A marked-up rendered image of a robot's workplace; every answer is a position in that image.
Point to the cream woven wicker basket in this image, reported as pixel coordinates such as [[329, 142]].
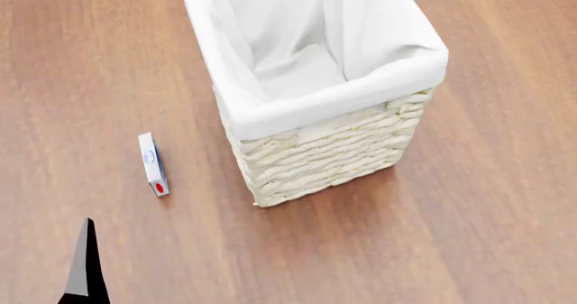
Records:
[[324, 158]]

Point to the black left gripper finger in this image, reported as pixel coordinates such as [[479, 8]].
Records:
[[85, 270]]

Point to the white fabric basket liner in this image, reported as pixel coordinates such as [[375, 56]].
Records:
[[311, 47]]

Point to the white cream cheese box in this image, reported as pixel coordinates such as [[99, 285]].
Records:
[[152, 163]]

